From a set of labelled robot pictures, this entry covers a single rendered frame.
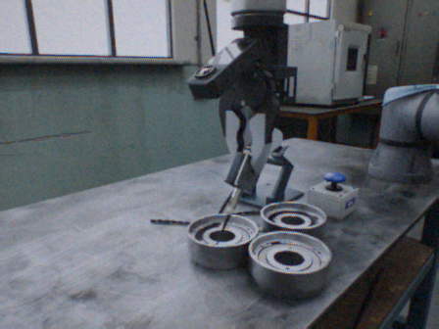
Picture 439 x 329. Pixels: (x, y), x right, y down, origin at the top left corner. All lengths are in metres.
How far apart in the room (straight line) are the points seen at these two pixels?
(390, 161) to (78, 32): 1.76
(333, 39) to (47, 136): 2.02
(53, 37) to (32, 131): 0.52
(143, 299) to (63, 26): 1.83
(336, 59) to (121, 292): 2.46
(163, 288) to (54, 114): 1.63
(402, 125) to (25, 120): 1.68
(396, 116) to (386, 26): 3.53
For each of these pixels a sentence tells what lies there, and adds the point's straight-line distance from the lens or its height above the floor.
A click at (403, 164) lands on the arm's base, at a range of 0.92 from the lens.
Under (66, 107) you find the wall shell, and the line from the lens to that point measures 2.02.
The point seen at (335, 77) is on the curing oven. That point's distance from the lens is 2.72.
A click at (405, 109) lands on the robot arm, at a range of 0.90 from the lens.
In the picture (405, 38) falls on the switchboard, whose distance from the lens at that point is 4.35.
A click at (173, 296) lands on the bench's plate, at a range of 0.44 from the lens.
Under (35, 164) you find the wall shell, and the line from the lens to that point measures 2.00.
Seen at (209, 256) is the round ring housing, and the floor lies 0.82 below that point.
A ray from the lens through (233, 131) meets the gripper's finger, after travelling 0.48.
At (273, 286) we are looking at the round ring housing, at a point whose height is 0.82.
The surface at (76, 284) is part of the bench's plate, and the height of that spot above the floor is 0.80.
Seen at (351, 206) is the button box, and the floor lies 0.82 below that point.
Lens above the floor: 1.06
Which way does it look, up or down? 16 degrees down
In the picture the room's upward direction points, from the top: straight up
